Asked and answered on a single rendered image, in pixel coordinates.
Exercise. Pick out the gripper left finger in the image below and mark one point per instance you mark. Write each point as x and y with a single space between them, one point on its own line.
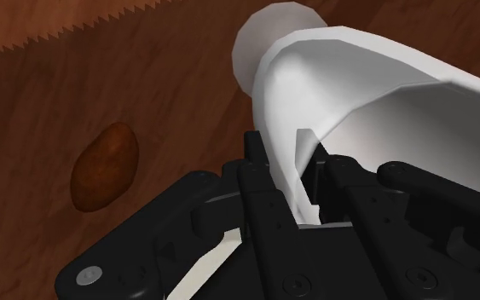
260 195

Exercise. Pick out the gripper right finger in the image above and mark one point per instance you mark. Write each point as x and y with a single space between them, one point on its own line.
393 207

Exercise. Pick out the brown potato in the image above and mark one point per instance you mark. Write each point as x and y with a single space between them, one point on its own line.
105 167

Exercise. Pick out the white cup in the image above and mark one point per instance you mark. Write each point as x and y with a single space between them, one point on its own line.
368 95

